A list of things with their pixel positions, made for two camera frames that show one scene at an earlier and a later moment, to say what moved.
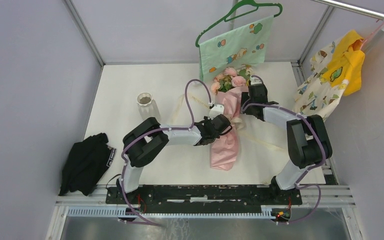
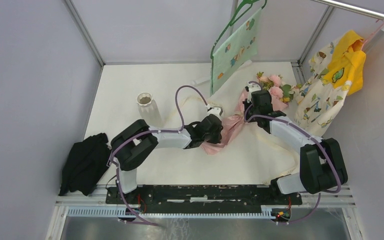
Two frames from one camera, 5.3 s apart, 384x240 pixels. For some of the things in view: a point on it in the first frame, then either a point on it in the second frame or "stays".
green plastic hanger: x=244 y=9 -> x=244 y=2
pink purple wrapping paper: x=227 y=88 -> x=269 y=85
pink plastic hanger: x=378 y=28 stays
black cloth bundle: x=85 y=164 stays
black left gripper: x=206 y=120 stays
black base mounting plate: x=204 y=197 stays
